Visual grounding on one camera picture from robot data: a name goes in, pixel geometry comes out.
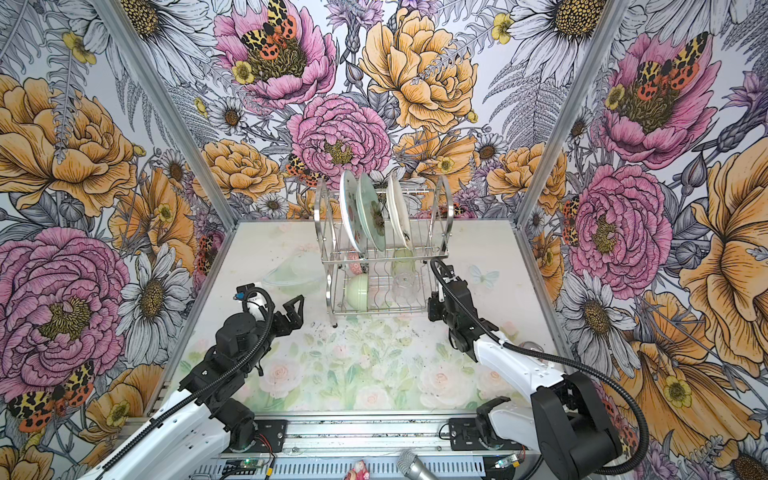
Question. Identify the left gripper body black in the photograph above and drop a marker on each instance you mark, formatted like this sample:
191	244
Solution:
265	344

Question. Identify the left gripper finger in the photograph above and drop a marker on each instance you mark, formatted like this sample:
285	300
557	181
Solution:
286	326
294	308

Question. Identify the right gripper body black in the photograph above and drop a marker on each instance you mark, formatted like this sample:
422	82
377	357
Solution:
438	311

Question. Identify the light green bowl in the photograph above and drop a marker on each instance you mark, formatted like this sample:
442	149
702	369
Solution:
356	293

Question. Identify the chrome two-tier dish rack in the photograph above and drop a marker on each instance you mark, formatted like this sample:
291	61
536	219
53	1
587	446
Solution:
431	211

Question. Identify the clear glass cup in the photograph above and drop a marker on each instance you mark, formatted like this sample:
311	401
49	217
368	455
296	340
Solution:
406	287

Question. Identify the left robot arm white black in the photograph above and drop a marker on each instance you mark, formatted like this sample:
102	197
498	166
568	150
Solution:
202	419

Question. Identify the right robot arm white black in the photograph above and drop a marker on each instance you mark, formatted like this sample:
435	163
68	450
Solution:
563	419

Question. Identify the clear glass plate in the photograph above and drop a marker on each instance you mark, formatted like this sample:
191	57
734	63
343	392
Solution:
296	275

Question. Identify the green tinted glass cup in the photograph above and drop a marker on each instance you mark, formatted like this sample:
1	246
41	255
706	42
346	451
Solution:
403	263

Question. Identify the pink black patterned bowl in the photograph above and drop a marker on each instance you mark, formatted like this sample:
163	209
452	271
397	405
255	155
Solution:
355	266

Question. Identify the orange capped small jar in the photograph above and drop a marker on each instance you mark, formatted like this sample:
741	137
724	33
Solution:
532	349

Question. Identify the cream white plate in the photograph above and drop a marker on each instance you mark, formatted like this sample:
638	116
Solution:
399	214

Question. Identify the mint green plate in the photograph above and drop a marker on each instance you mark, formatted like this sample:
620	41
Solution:
370	212

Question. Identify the green circuit board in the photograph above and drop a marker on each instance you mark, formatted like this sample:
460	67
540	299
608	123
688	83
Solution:
246	466

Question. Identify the watermelon pattern plate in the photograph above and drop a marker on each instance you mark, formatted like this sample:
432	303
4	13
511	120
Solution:
349	212

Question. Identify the silver microphone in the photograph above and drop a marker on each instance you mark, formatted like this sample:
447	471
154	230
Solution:
412	467

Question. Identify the small red pink figure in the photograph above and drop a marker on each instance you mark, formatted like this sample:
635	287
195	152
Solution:
359	471

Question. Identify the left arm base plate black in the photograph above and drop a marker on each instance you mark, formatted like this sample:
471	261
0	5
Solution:
259	436

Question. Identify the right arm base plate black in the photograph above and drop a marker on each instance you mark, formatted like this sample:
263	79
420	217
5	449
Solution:
470	434

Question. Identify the aluminium frame rail front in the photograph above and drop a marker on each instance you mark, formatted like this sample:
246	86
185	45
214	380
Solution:
367	434

